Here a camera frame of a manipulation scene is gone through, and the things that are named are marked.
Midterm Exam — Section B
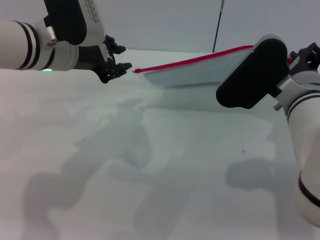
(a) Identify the silver cable connector plug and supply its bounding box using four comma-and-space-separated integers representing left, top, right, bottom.
273, 96, 284, 111

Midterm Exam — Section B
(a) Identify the clear red-zip document bag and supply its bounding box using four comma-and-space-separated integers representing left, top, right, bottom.
132, 44, 294, 90

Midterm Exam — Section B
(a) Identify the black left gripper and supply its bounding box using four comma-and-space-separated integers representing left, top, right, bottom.
74, 34, 133, 84

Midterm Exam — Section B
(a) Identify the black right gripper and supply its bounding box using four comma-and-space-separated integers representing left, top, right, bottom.
287, 42, 320, 75

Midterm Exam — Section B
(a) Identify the black left wrist camera housing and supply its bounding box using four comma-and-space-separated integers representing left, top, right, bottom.
43, 0, 107, 48

